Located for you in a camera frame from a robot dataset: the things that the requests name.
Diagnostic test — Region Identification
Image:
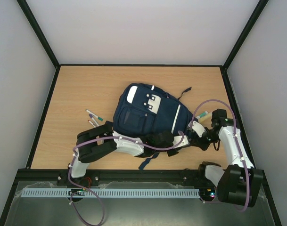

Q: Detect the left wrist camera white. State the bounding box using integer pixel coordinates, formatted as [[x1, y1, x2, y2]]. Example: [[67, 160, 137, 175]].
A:
[[173, 135, 189, 148]]

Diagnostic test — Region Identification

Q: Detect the light blue cable duct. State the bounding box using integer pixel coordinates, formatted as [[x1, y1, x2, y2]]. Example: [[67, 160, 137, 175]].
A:
[[21, 188, 200, 198]]

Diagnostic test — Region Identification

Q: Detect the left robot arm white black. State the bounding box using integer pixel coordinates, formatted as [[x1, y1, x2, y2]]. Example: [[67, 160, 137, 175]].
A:
[[68, 125, 185, 184]]

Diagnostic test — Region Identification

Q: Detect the yellow eraser block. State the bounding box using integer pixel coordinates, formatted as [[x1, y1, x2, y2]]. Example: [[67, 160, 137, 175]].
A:
[[198, 112, 212, 123]]

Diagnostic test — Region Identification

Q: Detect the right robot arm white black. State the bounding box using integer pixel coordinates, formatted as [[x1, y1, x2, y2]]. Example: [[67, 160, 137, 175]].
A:
[[188, 109, 263, 209]]

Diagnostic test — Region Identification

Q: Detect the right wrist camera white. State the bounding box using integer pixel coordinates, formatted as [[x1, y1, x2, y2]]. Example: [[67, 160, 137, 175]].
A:
[[189, 121, 206, 137]]

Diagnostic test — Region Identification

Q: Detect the purple cap marker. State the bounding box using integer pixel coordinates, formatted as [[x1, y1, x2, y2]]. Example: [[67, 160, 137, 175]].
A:
[[89, 114, 99, 126]]

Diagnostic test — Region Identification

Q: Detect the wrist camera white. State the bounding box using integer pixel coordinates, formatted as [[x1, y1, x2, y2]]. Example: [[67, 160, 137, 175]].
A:
[[173, 135, 189, 148], [189, 121, 206, 137]]

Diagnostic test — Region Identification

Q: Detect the small glue stick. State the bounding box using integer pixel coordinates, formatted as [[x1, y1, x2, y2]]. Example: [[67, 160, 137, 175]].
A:
[[196, 111, 208, 119]]

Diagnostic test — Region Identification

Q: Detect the navy blue backpack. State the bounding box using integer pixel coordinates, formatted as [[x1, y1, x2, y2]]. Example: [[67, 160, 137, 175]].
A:
[[105, 82, 196, 170]]

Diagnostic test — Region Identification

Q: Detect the black aluminium frame rail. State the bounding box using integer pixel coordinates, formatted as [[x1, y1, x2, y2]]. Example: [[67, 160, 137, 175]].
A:
[[16, 168, 266, 186]]

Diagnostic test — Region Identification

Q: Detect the green cap marker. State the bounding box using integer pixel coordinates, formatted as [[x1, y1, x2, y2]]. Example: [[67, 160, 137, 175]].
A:
[[86, 109, 103, 121]]

